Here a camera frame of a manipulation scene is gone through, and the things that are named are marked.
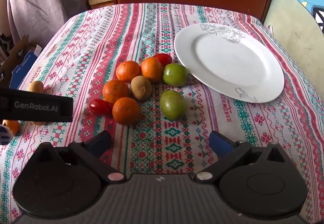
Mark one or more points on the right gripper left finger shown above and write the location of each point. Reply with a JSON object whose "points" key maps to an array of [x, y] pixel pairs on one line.
{"points": [[89, 154]]}

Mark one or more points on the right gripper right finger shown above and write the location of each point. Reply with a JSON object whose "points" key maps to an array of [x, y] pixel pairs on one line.
{"points": [[229, 154]]}

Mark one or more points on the orange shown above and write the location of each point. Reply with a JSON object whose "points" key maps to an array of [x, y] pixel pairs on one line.
{"points": [[12, 125], [152, 69], [128, 70], [114, 90], [126, 111]]}

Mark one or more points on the kiwi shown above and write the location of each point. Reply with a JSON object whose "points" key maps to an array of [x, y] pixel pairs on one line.
{"points": [[38, 87], [141, 88]]}

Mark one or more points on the red tomato front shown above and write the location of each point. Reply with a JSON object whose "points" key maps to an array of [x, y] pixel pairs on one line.
{"points": [[100, 107]]}

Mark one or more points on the red tomato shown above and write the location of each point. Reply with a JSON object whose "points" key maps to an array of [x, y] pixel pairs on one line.
{"points": [[100, 107], [164, 59]]}

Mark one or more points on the orange front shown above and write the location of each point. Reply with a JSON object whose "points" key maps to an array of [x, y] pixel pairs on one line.
{"points": [[126, 111]]}

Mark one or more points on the green fruit front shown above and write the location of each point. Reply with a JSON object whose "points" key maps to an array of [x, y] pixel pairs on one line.
{"points": [[173, 105]]}

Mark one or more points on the green fruit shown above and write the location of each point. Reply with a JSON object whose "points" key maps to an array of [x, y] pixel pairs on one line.
{"points": [[175, 75], [173, 105]]}

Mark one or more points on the green fruit back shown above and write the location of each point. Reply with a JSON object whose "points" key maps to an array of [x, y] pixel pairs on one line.
{"points": [[175, 75]]}

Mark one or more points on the red tomato back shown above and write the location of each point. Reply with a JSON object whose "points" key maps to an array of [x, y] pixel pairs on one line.
{"points": [[164, 59]]}

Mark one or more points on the gloved hand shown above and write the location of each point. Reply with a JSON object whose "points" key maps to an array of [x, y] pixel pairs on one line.
{"points": [[6, 135]]}

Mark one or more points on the blue white milk carton box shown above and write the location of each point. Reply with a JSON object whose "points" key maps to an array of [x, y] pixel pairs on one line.
{"points": [[21, 70]]}

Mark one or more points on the patterned tablecloth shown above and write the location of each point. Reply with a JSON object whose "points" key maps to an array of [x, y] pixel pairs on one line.
{"points": [[172, 134]]}

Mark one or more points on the white floral plate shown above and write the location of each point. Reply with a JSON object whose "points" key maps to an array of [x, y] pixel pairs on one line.
{"points": [[230, 62]]}

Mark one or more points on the beige sofa cushion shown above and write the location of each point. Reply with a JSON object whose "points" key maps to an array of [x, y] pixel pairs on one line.
{"points": [[296, 30]]}

